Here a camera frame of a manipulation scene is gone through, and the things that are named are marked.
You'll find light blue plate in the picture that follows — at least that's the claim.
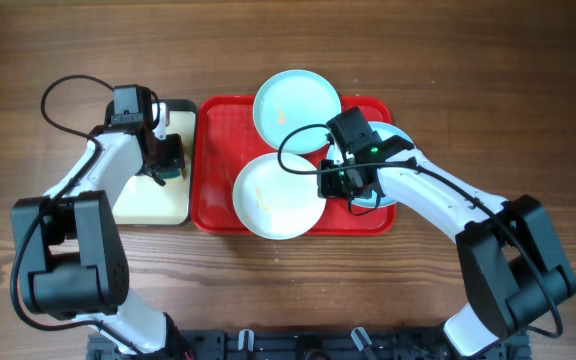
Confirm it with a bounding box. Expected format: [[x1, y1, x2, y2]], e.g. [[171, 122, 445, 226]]
[[253, 69, 342, 150], [326, 121, 413, 209]]

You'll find white plate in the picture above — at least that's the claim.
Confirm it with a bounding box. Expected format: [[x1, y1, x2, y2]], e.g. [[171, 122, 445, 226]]
[[232, 153, 326, 240]]

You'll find green and yellow sponge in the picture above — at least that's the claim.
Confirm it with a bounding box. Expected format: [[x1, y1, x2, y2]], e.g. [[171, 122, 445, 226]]
[[160, 169, 183, 181]]

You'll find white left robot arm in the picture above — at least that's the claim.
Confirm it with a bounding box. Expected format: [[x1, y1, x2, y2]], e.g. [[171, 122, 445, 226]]
[[9, 125, 194, 359]]

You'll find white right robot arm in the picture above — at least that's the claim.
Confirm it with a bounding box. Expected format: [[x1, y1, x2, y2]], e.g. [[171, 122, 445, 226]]
[[319, 132, 576, 357]]

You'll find black tray with soapy water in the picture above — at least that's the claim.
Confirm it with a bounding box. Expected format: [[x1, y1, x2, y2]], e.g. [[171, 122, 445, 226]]
[[113, 99, 198, 225]]

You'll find red plastic tray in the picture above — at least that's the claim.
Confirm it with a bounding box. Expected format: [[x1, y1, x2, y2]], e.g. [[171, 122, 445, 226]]
[[190, 95, 397, 236]]

